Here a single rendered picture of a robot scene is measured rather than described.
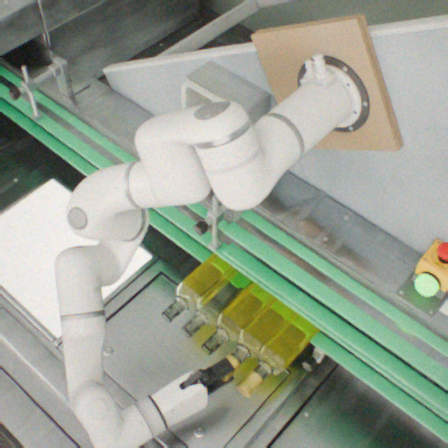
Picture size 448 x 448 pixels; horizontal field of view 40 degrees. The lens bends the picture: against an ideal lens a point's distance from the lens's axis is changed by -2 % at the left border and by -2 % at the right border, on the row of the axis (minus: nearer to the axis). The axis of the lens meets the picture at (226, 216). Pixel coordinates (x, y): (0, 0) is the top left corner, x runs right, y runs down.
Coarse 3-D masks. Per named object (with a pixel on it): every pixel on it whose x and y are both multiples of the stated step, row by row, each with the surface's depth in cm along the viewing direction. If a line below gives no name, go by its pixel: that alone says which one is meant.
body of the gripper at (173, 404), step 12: (192, 372) 121; (180, 384) 120; (156, 396) 118; (168, 396) 118; (180, 396) 118; (192, 396) 118; (204, 396) 121; (156, 408) 117; (168, 408) 117; (180, 408) 119; (192, 408) 122; (168, 420) 120; (180, 420) 124
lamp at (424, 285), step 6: (420, 276) 117; (426, 276) 116; (432, 276) 116; (420, 282) 116; (426, 282) 116; (432, 282) 116; (438, 282) 116; (420, 288) 117; (426, 288) 116; (432, 288) 116; (438, 288) 117; (426, 294) 117; (432, 294) 117
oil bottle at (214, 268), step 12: (204, 264) 140; (216, 264) 140; (228, 264) 140; (192, 276) 138; (204, 276) 138; (216, 276) 138; (180, 288) 136; (192, 288) 136; (204, 288) 136; (192, 300) 135
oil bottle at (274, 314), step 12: (276, 300) 134; (264, 312) 132; (276, 312) 132; (288, 312) 132; (252, 324) 130; (264, 324) 130; (276, 324) 130; (240, 336) 129; (252, 336) 129; (264, 336) 129; (252, 348) 128
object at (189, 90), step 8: (184, 88) 133; (192, 88) 131; (200, 88) 130; (184, 96) 135; (192, 96) 136; (208, 96) 129; (216, 96) 128; (184, 104) 137; (192, 104) 138; (200, 104) 140
